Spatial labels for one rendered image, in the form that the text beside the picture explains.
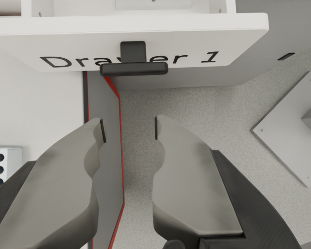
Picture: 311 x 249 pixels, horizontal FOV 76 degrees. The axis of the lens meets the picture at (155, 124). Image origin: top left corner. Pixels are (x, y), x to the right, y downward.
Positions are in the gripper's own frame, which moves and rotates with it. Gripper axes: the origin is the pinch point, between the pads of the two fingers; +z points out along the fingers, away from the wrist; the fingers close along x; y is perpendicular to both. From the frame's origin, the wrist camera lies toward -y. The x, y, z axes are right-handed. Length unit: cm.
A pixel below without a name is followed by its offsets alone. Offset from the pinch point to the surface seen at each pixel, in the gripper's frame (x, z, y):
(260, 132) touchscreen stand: 66, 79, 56
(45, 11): -11.3, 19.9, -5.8
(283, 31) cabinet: 38, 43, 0
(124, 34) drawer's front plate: -0.7, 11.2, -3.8
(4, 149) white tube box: -21.1, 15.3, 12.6
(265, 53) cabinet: 42, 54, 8
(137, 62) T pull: 0.5, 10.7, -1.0
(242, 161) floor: 55, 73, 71
